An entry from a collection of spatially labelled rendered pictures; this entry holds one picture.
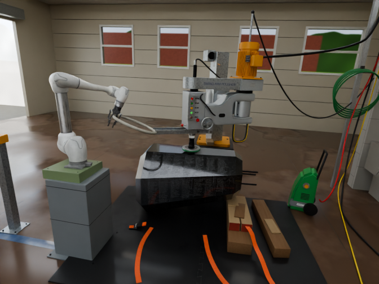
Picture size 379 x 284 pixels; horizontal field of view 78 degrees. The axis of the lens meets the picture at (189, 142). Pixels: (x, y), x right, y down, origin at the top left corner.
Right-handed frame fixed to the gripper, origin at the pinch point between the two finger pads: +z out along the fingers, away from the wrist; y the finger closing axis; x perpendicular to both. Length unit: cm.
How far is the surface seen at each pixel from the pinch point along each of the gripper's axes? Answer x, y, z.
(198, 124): 5, 87, -36
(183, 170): -1, 91, 19
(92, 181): -48, 9, 46
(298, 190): 21, 251, -7
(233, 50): 568, 203, -290
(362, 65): 67, 285, -205
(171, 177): -4, 81, 30
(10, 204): -1, -66, 122
